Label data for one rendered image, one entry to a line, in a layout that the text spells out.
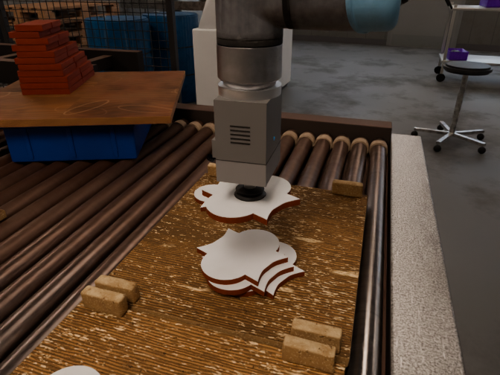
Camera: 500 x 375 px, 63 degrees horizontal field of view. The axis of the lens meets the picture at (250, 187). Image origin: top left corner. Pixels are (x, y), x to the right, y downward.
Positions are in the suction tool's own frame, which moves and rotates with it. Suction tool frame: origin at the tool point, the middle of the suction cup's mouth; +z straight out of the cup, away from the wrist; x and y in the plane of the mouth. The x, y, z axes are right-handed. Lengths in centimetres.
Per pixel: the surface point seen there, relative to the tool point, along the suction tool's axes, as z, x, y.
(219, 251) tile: 8.3, -4.3, 1.3
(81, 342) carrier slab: 11.2, -15.6, 19.0
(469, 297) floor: 105, 72, -119
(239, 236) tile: 8.4, -2.7, -3.2
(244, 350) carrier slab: 11.3, 3.4, 14.8
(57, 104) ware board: 1, -59, -36
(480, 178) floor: 105, 103, -258
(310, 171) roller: 12.9, 3.5, -39.5
